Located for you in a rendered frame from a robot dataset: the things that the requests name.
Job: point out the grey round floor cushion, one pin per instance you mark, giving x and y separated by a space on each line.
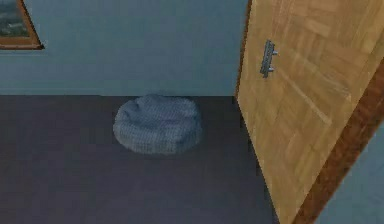
156 125

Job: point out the light wooden room door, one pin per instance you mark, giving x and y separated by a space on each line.
306 110

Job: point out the wooden framed wall picture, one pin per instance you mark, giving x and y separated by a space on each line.
15 23

